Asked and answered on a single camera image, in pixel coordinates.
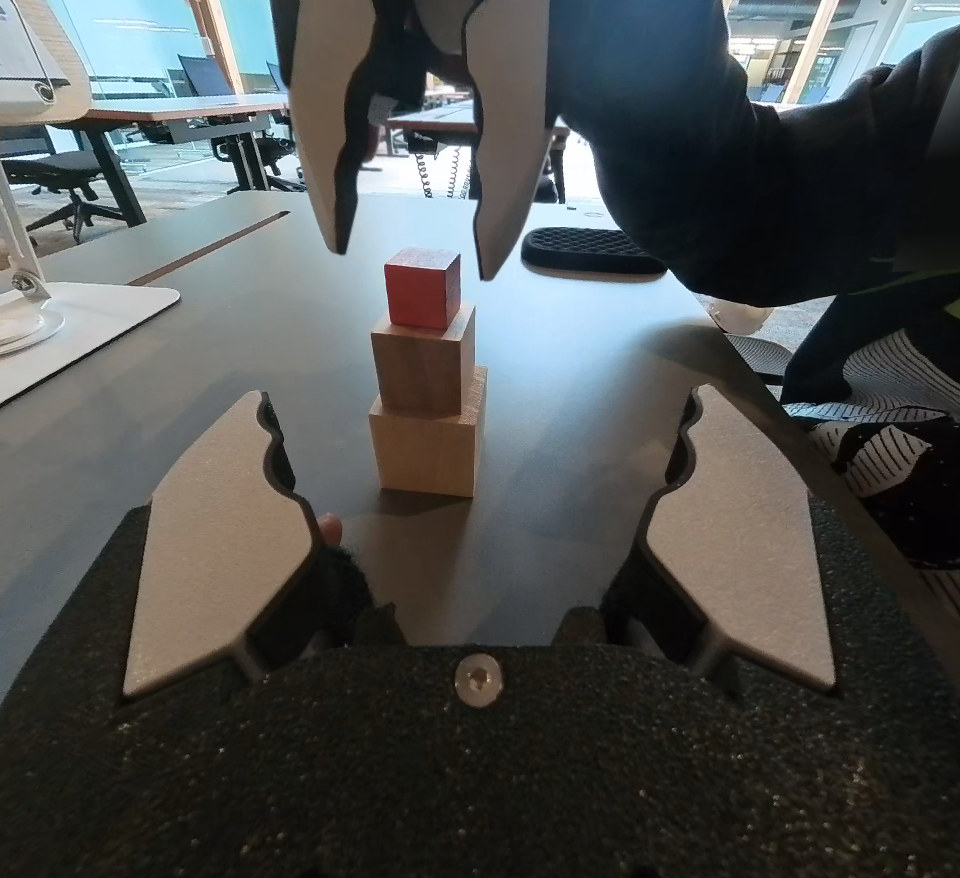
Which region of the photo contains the person's printed shirt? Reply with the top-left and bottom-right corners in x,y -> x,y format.
780,271 -> 960,579

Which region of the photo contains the black office chair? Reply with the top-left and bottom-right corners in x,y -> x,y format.
726,335 -> 796,387
0,128 -> 133,245

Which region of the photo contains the black wrist rest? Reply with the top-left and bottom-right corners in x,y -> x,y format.
521,226 -> 667,279

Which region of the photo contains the printed instruction sheet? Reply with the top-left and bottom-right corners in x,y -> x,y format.
0,0 -> 64,107

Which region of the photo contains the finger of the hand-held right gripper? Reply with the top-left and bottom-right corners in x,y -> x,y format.
462,0 -> 553,284
288,0 -> 379,257

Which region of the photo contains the small red cube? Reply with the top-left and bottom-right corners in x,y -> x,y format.
384,248 -> 463,333

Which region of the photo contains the person's right forearm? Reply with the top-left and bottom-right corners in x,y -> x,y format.
563,0 -> 960,309

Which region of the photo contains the white round object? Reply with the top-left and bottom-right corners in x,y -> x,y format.
702,296 -> 775,338

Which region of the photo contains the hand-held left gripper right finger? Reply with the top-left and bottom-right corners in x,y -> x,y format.
603,383 -> 838,695

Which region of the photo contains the white document stand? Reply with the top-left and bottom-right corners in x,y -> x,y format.
0,188 -> 181,408

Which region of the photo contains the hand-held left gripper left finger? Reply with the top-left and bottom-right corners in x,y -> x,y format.
122,392 -> 349,701

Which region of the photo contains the white instruction sheet stand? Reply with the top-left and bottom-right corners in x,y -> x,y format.
0,0 -> 94,129

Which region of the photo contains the wooden office table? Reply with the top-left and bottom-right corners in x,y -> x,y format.
60,92 -> 295,227
387,98 -> 571,204

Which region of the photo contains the medium wooden cube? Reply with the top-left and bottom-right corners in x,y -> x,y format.
371,304 -> 478,420

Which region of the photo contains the large wooden cube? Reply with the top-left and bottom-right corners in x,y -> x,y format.
368,365 -> 490,500

